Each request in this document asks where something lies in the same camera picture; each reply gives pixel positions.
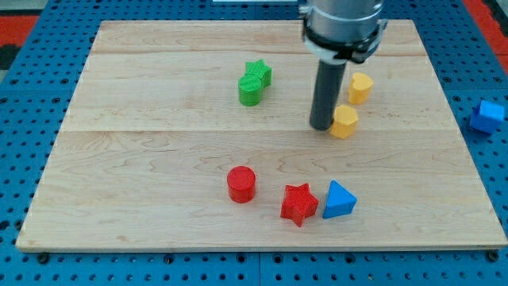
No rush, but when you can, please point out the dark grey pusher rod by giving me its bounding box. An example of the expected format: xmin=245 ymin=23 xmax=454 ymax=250
xmin=310 ymin=60 xmax=346 ymax=130

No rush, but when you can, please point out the yellow hexagon block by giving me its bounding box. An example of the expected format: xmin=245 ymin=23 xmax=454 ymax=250
xmin=329 ymin=105 xmax=359 ymax=139

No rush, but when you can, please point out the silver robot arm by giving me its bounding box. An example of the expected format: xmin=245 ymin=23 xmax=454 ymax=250
xmin=298 ymin=0 xmax=387 ymax=130

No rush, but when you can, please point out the yellow heart block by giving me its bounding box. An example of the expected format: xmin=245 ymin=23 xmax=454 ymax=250
xmin=348 ymin=72 xmax=374 ymax=105

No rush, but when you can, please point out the green star block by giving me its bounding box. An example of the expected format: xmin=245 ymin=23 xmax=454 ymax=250
xmin=245 ymin=59 xmax=272 ymax=87

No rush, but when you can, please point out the green cylinder block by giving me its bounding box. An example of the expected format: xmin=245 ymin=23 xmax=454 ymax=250
xmin=238 ymin=75 xmax=263 ymax=106

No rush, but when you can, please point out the blue triangle block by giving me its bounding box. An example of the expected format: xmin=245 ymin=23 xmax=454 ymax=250
xmin=322 ymin=180 xmax=357 ymax=219

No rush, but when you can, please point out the red star block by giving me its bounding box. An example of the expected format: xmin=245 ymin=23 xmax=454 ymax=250
xmin=280 ymin=184 xmax=319 ymax=227

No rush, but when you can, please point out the red cylinder block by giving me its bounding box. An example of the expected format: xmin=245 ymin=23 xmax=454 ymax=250
xmin=226 ymin=166 xmax=256 ymax=203

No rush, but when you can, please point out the wooden board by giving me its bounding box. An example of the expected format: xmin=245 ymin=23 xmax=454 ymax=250
xmin=17 ymin=20 xmax=507 ymax=253

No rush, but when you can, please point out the blue cube block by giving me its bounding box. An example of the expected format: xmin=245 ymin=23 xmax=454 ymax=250
xmin=469 ymin=99 xmax=505 ymax=134

